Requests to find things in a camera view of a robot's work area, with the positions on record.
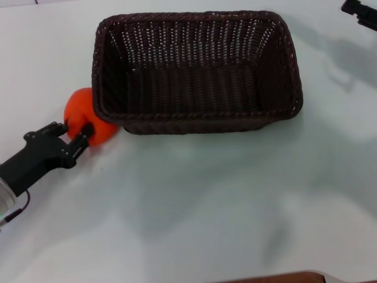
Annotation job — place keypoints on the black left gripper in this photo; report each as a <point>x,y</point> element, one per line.
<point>38,153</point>

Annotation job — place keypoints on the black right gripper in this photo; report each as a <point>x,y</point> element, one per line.
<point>366,14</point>

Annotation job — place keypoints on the orange fruit with stem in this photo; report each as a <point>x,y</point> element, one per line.
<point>78,106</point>

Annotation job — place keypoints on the dark brown woven basket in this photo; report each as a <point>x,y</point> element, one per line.
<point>194,88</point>

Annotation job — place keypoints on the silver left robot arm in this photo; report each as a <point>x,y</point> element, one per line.
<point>5,193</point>

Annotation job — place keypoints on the brown rounded board edge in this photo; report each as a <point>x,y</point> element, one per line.
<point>279,278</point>

